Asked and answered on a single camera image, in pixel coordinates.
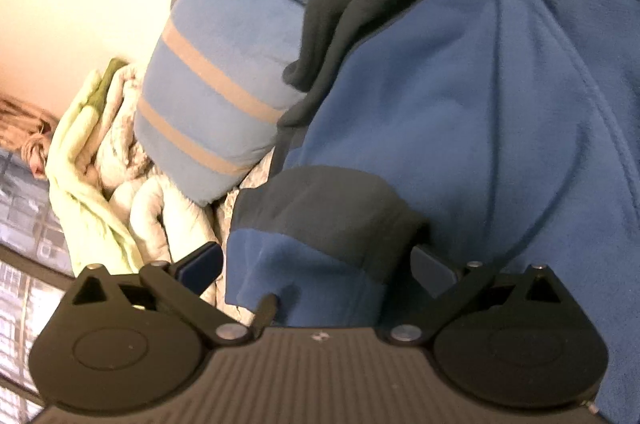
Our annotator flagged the blue navy fleece jacket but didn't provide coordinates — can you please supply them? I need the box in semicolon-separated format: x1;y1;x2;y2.
234;0;639;423

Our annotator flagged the white quilted bed cover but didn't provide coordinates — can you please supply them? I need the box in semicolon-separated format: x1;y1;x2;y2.
201;149;274;326

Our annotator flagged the green and cream blanket pile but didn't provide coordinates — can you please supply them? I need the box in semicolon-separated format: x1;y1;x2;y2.
46;58;216;274

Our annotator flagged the blue striped pillow left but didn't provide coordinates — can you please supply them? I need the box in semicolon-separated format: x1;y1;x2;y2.
134;0;303;205

